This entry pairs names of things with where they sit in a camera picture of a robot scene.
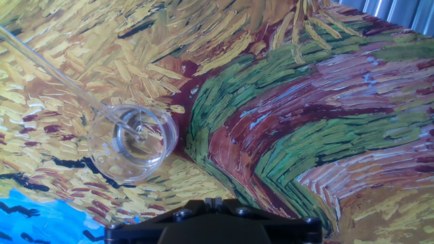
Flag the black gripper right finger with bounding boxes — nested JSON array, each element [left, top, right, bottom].
[[213, 198, 323, 244]]

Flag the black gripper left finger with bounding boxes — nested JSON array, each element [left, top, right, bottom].
[[104, 199, 214, 244]]

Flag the clear glass stirring rod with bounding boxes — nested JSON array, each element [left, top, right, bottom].
[[0, 24, 145, 139]]

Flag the clear glass beaker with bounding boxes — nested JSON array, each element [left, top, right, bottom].
[[87, 103, 180, 184]]

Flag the painted wheatfield tablecloth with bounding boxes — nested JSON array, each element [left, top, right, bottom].
[[0, 0, 434, 244]]

